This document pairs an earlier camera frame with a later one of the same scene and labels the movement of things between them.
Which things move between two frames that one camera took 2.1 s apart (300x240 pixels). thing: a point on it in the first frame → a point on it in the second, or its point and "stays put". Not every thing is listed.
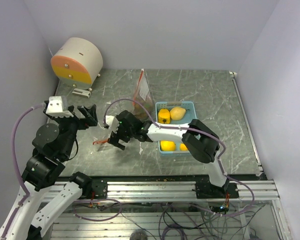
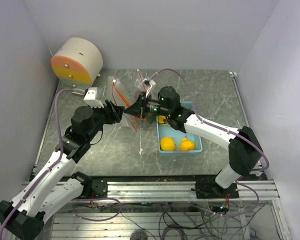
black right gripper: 114,138 → 138,109
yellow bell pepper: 164,116 stays put
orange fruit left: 167,145 stays put
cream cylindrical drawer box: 77,63 stays put
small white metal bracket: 82,92 stays put
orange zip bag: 101,141 → 118,94
